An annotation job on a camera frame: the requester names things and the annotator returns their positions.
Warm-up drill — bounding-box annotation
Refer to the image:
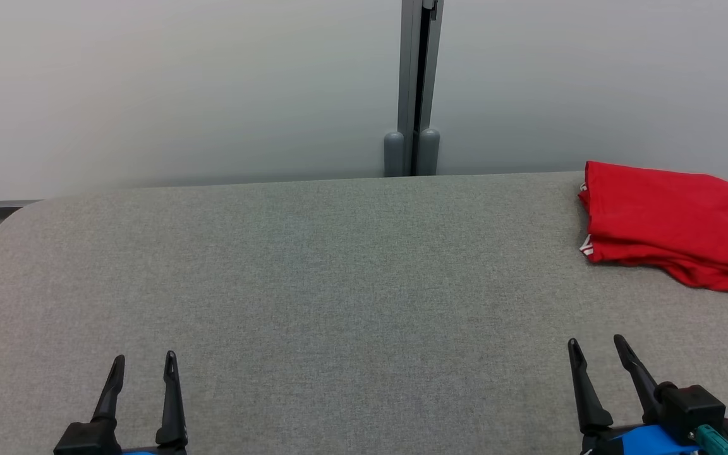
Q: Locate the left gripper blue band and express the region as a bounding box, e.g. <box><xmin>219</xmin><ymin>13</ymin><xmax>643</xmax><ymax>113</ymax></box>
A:
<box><xmin>91</xmin><ymin>350</ymin><xmax>189</xmax><ymax>455</ymax></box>

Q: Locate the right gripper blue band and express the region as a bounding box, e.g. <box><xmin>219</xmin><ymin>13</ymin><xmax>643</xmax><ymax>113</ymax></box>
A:
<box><xmin>567</xmin><ymin>334</ymin><xmax>701</xmax><ymax>455</ymax></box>

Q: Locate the red shorts white stripe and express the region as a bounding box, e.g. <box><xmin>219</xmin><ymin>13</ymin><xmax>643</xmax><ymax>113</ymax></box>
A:
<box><xmin>591</xmin><ymin>253</ymin><xmax>728</xmax><ymax>295</ymax></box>

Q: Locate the red basketball jersey number 23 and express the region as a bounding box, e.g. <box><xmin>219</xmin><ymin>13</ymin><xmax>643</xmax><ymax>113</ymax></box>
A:
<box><xmin>578</xmin><ymin>161</ymin><xmax>728</xmax><ymax>279</ymax></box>

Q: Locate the grey cylindrical post foot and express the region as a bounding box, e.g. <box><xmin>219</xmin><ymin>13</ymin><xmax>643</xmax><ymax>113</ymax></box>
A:
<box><xmin>384</xmin><ymin>130</ymin><xmax>406</xmax><ymax>178</ymax></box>
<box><xmin>417</xmin><ymin>128</ymin><xmax>440</xmax><ymax>176</ymax></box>

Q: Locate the grey metal partition post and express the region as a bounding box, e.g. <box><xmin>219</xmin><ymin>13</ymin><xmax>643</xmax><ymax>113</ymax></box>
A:
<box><xmin>397</xmin><ymin>0</ymin><xmax>444</xmax><ymax>176</ymax></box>

